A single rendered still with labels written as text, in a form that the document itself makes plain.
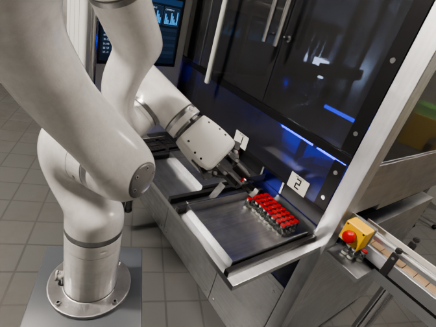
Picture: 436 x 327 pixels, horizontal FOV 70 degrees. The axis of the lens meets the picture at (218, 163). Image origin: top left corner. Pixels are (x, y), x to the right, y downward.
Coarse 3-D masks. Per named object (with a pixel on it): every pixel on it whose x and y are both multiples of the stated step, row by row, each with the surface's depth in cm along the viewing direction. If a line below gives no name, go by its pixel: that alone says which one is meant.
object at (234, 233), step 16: (192, 208) 106; (208, 208) 110; (224, 208) 112; (240, 208) 115; (208, 224) 103; (224, 224) 105; (240, 224) 107; (256, 224) 109; (208, 240) 96; (224, 240) 98; (240, 240) 100; (256, 240) 102; (272, 240) 104; (288, 240) 101; (224, 256) 90; (240, 256) 94
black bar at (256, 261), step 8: (296, 240) 104; (304, 240) 105; (312, 240) 108; (280, 248) 98; (288, 248) 100; (256, 256) 93; (264, 256) 94; (272, 256) 96; (240, 264) 88; (248, 264) 89; (256, 264) 92; (224, 272) 86; (232, 272) 86
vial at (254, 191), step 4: (244, 180) 69; (244, 184) 69; (248, 184) 69; (244, 188) 69; (248, 188) 69; (252, 188) 69; (248, 192) 69; (252, 192) 69; (256, 192) 69; (252, 196) 69
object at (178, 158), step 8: (176, 152) 134; (176, 160) 129; (184, 160) 135; (224, 160) 144; (240, 160) 148; (184, 168) 124; (192, 168) 131; (224, 168) 138; (248, 168) 144; (192, 176) 120; (200, 176) 127; (256, 176) 133; (264, 176) 136; (192, 184) 121; (200, 184) 116; (208, 184) 117; (216, 184) 120; (224, 184) 123
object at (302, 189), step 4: (292, 172) 114; (292, 176) 114; (296, 176) 113; (288, 180) 116; (292, 180) 114; (296, 180) 113; (304, 180) 110; (288, 184) 116; (292, 184) 115; (300, 184) 112; (304, 184) 110; (308, 184) 109; (292, 188) 115; (300, 188) 112; (304, 188) 110; (300, 192) 112; (304, 192) 111
